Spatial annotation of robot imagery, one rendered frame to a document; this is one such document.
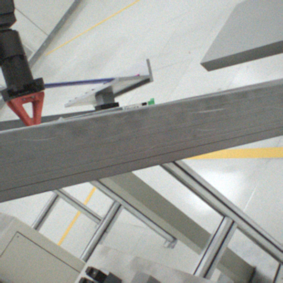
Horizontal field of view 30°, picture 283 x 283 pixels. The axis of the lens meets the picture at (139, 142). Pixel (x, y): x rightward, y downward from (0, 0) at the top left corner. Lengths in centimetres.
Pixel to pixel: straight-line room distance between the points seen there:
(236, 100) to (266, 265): 122
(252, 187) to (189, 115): 152
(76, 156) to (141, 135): 7
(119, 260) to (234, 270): 66
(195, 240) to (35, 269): 68
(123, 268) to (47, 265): 95
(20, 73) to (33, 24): 816
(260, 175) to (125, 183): 73
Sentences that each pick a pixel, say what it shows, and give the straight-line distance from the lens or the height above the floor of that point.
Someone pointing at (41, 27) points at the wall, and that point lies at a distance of 928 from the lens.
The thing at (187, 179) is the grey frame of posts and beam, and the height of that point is 49.
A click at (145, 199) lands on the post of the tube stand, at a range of 153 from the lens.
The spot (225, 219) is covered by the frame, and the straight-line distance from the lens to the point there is 149.
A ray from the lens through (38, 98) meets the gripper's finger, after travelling 109.
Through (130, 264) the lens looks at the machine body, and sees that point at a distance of 111.
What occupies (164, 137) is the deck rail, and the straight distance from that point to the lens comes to 54.
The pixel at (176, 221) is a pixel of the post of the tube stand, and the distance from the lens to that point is 159.
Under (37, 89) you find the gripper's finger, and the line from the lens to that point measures 108.
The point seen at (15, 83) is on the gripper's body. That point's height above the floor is 102.
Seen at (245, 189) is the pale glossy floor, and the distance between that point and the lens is 208.
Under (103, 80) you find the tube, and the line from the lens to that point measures 141.
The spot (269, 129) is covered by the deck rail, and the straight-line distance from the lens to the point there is 63.
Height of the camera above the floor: 115
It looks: 21 degrees down
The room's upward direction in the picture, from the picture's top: 51 degrees counter-clockwise
